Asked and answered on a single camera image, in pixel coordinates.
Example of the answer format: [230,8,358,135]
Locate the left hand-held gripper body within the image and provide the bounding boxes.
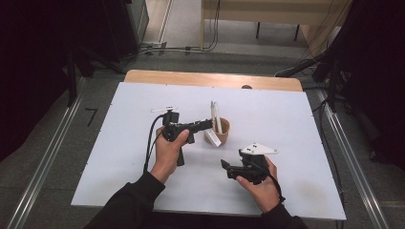
[151,105,196,167]

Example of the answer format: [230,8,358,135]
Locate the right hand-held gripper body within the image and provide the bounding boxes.
[238,142,278,185]

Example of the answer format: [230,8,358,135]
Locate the short white tube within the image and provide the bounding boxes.
[204,128,223,148]

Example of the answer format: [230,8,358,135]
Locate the long white pen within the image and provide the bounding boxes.
[213,101,224,135]

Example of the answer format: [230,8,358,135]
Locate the brown pen holder with figure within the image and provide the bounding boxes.
[203,117,231,147]

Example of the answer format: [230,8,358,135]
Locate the person's right hand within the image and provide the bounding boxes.
[235,156,283,214]

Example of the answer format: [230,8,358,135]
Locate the person's left hand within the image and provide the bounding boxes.
[149,126,190,185]

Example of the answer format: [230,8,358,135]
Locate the wooden table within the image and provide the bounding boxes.
[123,69,304,93]

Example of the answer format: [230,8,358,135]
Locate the person's dark clothing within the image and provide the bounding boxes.
[152,212,266,229]

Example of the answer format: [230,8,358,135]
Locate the black power strip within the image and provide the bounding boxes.
[274,56,323,78]

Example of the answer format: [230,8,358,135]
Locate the black stand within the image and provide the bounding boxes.
[65,47,96,108]

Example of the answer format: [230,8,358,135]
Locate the grey cabinet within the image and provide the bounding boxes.
[104,0,150,62]

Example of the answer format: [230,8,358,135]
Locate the beige desk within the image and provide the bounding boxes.
[200,0,352,52]

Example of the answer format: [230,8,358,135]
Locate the black curtain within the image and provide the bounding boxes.
[0,0,128,161]
[313,0,405,171]

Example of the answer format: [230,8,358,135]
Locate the left hand-held gripper black cable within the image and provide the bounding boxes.
[142,114,166,175]

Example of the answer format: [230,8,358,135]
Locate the hand-held gripper black cable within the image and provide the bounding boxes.
[251,161,287,203]
[142,114,166,175]

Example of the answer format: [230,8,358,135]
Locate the right hand-held gripper black cable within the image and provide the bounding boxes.
[251,161,287,203]

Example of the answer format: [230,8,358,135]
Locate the floor cables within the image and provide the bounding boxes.
[120,0,222,62]

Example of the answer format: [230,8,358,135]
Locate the metal floor rail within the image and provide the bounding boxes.
[314,89,391,229]
[6,77,85,229]

